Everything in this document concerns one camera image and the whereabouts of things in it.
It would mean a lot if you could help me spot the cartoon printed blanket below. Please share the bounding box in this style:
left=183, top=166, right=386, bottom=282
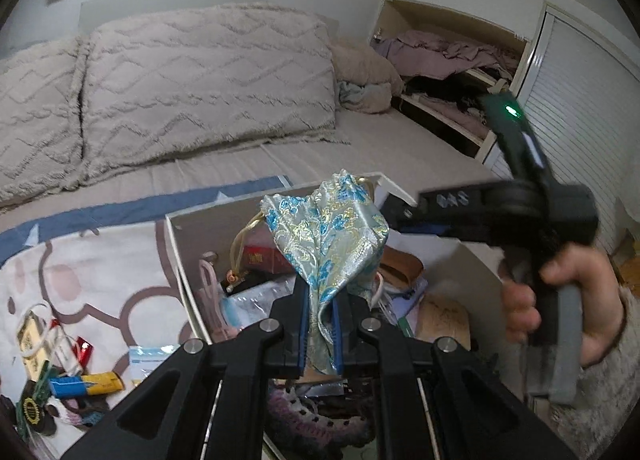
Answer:
left=0, top=175, right=296, bottom=460

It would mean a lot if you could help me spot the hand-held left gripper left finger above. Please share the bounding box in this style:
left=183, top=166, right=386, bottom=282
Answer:
left=62, top=277, right=309, bottom=460

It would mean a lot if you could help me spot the yellow tag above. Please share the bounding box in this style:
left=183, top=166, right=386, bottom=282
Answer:
left=15, top=305, right=56, bottom=376

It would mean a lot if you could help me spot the small blue tube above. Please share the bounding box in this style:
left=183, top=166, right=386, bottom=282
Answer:
left=47, top=376, right=83, bottom=398

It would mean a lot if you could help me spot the person's right forearm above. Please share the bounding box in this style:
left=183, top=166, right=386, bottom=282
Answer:
left=525, top=285, right=640, bottom=460

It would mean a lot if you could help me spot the beige bed sheet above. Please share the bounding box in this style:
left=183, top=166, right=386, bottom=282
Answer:
left=0, top=105, right=496, bottom=241

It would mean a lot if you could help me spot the teal crumpled cloth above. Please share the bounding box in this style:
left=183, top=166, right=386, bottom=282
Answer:
left=340, top=80, right=371, bottom=108

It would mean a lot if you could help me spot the white louvered door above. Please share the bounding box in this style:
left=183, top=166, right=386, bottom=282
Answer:
left=480, top=3, right=640, bottom=261

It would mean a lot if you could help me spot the pile of purple clothes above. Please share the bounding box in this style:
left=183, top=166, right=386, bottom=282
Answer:
left=375, top=30, right=521, bottom=81

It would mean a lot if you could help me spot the pink crochet item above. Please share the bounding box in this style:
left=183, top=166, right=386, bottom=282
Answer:
left=265, top=380, right=376, bottom=456

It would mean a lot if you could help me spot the floral satin drawstring pouch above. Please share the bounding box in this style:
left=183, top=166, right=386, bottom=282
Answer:
left=262, top=169, right=390, bottom=376

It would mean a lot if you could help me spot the small printed wooden box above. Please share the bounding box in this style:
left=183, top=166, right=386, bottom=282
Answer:
left=417, top=293, right=473, bottom=348

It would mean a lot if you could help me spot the red shiny wrapper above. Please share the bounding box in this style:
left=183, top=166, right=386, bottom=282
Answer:
left=72, top=337, right=96, bottom=371

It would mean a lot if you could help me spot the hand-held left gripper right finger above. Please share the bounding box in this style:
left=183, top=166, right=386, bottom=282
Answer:
left=332, top=290, right=578, bottom=460

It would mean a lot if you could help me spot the brown leather case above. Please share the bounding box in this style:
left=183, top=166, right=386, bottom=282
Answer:
left=377, top=247, right=426, bottom=291

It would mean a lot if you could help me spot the clear packet with blue mask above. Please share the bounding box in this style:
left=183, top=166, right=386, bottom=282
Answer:
left=220, top=275, right=296, bottom=328

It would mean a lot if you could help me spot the pink plastic item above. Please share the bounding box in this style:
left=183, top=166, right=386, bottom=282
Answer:
left=197, top=253, right=236, bottom=341

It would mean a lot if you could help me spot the person's right hand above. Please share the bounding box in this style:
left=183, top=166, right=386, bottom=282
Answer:
left=501, top=243, right=626, bottom=368

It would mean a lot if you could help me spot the beige plush cushion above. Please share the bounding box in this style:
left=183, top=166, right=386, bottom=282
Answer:
left=332, top=38, right=403, bottom=114

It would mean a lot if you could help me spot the red booklet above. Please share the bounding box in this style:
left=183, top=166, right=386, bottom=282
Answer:
left=242, top=240, right=296, bottom=276

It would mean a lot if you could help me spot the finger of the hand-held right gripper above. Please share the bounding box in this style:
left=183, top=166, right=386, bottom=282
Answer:
left=385, top=195, right=426, bottom=238

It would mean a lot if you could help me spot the white cardboard box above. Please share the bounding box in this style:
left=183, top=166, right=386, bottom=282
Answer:
left=165, top=171, right=506, bottom=460

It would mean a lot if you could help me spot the face mask packet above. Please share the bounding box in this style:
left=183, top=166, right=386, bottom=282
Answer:
left=127, top=345, right=173, bottom=383

